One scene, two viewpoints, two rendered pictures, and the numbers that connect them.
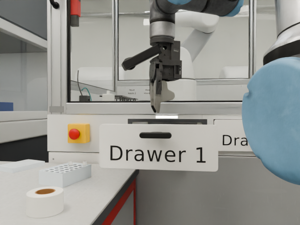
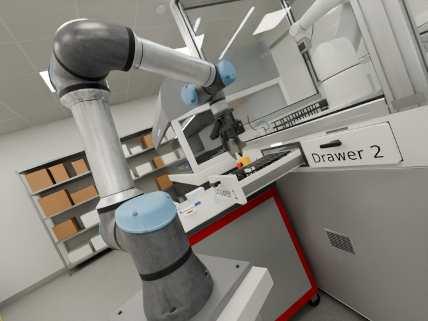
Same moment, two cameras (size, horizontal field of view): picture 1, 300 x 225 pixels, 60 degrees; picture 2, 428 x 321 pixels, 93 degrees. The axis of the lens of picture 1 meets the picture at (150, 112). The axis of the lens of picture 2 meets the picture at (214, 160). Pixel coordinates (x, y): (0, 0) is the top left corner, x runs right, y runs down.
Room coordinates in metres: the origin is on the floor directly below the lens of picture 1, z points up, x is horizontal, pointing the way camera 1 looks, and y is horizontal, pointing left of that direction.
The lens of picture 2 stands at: (0.26, -0.77, 1.06)
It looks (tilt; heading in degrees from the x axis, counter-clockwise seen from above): 4 degrees down; 63
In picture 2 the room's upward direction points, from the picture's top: 24 degrees counter-clockwise
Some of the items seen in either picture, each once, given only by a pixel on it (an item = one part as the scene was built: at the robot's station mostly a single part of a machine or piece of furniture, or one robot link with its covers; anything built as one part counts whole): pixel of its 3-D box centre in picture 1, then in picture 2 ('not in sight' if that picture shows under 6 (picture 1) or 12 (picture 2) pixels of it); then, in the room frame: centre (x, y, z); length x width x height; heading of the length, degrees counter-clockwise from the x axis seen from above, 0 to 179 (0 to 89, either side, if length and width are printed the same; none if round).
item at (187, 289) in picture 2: not in sight; (172, 276); (0.29, -0.31, 0.83); 0.15 x 0.15 x 0.10
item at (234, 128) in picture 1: (256, 135); (341, 149); (0.91, -0.37, 0.87); 0.29 x 0.02 x 0.11; 82
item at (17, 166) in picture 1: (21, 165); not in sight; (0.91, 0.45, 0.77); 0.13 x 0.09 x 0.02; 154
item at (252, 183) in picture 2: not in sight; (263, 169); (0.84, -0.05, 0.86); 0.40 x 0.26 x 0.06; 172
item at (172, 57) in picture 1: (164, 60); (228, 125); (0.77, -0.04, 1.11); 0.09 x 0.08 x 0.12; 102
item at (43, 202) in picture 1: (45, 201); (191, 215); (0.52, 0.21, 0.78); 0.07 x 0.07 x 0.04
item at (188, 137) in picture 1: (157, 146); (224, 187); (0.64, -0.02, 0.87); 0.29 x 0.02 x 0.11; 82
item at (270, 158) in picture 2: not in sight; (262, 169); (0.84, -0.04, 0.87); 0.22 x 0.18 x 0.06; 172
